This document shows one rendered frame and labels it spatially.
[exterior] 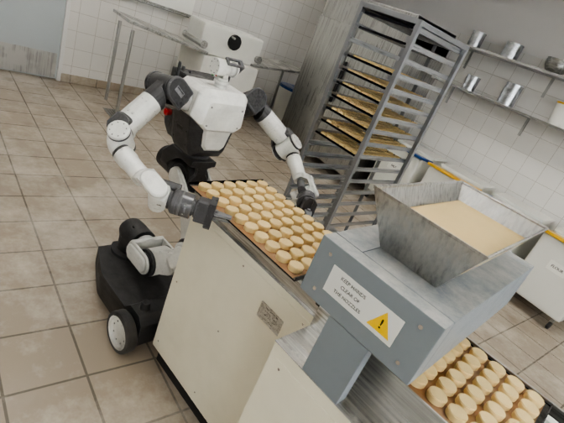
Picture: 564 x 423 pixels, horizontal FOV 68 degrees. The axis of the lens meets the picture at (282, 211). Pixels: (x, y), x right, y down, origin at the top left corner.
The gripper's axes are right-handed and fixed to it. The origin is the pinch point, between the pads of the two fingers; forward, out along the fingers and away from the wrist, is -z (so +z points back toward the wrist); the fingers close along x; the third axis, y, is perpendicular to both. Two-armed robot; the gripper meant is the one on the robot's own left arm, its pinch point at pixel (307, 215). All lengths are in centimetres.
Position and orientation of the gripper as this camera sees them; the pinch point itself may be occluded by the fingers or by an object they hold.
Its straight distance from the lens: 174.9
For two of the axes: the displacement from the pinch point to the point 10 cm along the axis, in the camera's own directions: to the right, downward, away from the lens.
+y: 9.4, 3.1, 1.4
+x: 3.4, -8.5, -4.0
